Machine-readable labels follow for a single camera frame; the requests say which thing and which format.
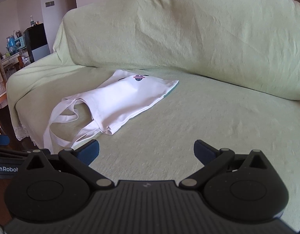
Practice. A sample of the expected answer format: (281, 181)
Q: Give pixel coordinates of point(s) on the white shopping bag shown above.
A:
(125, 97)

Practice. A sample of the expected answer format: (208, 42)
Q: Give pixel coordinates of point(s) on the wooden side table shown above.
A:
(13, 61)

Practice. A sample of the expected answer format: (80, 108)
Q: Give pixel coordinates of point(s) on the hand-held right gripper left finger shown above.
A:
(87, 152)

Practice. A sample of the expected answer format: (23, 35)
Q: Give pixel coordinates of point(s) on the blue toaster oven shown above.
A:
(19, 42)

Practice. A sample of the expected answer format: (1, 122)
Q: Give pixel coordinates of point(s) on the clear plastic bottle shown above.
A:
(31, 21)

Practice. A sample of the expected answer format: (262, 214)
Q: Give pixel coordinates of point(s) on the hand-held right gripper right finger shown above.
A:
(203, 151)

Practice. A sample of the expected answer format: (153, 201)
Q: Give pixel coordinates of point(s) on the blue kettle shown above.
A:
(10, 44)

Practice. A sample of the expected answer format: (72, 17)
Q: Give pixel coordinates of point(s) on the wall switch plate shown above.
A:
(49, 4)

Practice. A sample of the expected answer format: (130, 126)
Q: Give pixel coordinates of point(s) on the black grey mini fridge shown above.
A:
(37, 41)

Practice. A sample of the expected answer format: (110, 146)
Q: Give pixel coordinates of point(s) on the green covered sofa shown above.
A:
(189, 41)

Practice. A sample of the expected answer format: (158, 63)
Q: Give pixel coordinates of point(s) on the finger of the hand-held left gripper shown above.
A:
(1, 140)

